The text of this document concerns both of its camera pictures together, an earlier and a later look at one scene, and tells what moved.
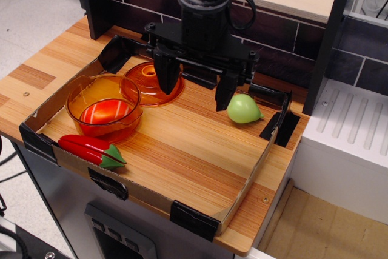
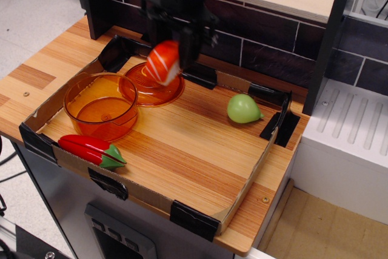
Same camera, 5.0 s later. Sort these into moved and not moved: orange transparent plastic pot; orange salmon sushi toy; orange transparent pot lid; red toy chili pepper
Moved: orange salmon sushi toy
Not moved: orange transparent plastic pot; orange transparent pot lid; red toy chili pepper
